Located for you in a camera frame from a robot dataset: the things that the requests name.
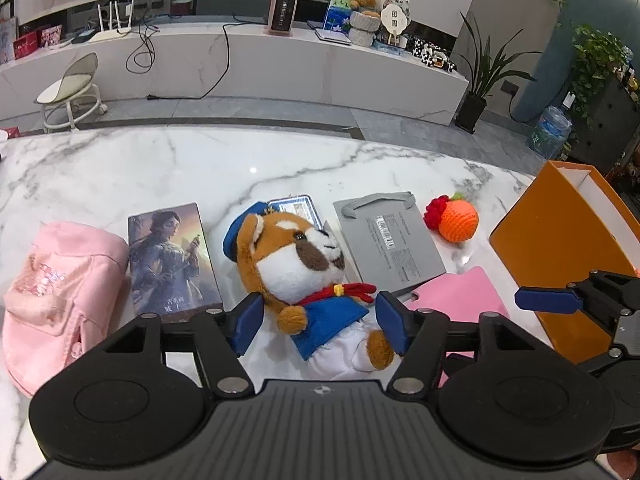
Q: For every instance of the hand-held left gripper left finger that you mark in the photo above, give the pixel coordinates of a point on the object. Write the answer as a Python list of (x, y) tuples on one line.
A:
[(247, 322)]

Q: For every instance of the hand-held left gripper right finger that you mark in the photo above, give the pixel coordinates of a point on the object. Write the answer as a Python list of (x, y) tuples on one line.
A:
[(395, 322)]

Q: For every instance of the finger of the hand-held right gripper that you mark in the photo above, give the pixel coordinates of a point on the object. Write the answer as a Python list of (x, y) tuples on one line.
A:
[(545, 299)]

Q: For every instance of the orange cardboard box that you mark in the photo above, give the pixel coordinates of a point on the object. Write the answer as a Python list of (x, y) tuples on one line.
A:
[(550, 230)]

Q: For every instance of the plush dog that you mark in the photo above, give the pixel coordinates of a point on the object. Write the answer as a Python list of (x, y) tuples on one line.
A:
[(295, 260)]

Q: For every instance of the crochet orange fruit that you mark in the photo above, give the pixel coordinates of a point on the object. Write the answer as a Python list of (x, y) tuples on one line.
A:
[(457, 220)]

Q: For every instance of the pink fabric bag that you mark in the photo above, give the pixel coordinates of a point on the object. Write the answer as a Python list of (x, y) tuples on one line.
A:
[(65, 285)]

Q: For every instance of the pink notebook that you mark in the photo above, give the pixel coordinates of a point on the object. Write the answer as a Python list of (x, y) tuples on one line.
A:
[(460, 292)]

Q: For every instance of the grey flat box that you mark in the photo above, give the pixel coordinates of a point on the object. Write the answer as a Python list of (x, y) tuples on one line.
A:
[(395, 245)]

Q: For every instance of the illustrated book box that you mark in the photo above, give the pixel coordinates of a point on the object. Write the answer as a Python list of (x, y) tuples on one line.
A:
[(170, 255)]

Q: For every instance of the blue framed card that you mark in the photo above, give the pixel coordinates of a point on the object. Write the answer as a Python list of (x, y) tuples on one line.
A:
[(295, 207)]

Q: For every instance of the large water bottle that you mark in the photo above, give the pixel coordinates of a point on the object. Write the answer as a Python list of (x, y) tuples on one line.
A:
[(550, 132)]

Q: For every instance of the dark cabinet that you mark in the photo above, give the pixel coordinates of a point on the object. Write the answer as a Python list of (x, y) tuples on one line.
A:
[(610, 130)]

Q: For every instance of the tall potted plant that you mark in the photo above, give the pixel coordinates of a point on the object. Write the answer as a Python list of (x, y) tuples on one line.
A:
[(472, 105)]

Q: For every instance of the bushy green plant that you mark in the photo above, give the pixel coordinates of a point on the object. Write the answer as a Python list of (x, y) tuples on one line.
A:
[(597, 60)]

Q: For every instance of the black white checkered toy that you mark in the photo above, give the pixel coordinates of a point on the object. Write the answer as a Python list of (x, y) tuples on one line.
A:
[(432, 55)]

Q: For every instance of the white knit basket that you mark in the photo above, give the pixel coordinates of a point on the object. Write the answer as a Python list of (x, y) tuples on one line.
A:
[(364, 30)]

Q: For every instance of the small white chair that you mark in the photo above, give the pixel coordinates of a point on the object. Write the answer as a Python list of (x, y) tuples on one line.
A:
[(70, 87)]

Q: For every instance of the grey laptop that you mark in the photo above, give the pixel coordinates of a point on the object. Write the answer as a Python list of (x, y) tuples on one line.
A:
[(330, 35)]

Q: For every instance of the round paper fan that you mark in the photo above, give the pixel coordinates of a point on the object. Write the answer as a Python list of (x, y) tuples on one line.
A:
[(395, 17)]

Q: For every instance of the pink space heater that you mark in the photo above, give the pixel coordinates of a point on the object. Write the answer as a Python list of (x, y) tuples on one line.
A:
[(281, 10)]

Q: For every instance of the white router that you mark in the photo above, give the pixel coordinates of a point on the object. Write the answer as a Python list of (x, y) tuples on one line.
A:
[(112, 35)]

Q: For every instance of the red box in shelf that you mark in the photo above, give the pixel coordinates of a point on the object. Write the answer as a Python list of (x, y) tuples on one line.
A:
[(182, 6)]

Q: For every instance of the brown teddy bear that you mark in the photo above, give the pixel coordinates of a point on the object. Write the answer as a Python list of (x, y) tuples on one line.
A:
[(364, 0)]

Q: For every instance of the flat black device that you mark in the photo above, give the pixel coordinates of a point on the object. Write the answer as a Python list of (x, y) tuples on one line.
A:
[(85, 36)]

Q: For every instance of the pink photo card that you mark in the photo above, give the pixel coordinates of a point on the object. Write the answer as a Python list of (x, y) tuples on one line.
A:
[(50, 36)]

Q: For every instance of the red gift box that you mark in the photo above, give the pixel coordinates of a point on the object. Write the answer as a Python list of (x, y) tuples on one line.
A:
[(26, 45)]

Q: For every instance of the picture card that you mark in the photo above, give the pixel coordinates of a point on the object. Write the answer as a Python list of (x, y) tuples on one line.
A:
[(6, 40)]

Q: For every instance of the wall socket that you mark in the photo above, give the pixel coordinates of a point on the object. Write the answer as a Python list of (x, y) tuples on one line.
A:
[(510, 87)]

